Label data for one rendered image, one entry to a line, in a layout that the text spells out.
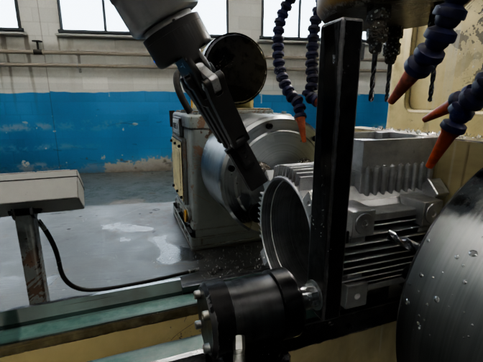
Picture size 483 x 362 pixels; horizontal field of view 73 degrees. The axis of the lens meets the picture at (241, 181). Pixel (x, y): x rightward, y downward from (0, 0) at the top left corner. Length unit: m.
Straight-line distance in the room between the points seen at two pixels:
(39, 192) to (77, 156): 5.64
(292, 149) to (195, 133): 0.27
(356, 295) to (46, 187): 0.47
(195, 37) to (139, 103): 5.53
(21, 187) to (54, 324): 0.22
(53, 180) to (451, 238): 0.53
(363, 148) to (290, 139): 0.26
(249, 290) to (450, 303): 0.14
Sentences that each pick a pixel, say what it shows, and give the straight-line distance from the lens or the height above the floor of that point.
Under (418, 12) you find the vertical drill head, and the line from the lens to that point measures 0.49.
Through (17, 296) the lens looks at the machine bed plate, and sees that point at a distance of 0.85.
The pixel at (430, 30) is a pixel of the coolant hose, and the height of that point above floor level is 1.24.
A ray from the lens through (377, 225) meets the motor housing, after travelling 0.41.
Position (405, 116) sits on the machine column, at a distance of 0.71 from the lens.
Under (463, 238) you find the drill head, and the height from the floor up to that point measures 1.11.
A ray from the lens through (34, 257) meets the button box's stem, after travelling 0.65.
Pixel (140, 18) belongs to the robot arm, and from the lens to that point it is 0.40.
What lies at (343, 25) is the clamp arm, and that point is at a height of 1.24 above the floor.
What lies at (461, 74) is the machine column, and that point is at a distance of 0.66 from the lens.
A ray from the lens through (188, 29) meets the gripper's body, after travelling 0.40.
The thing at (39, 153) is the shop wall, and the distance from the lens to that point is 6.42.
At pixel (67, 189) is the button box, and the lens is 0.58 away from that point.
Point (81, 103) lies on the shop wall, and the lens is 6.11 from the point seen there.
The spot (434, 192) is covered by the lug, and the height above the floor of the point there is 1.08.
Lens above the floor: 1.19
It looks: 14 degrees down
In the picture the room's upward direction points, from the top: straight up
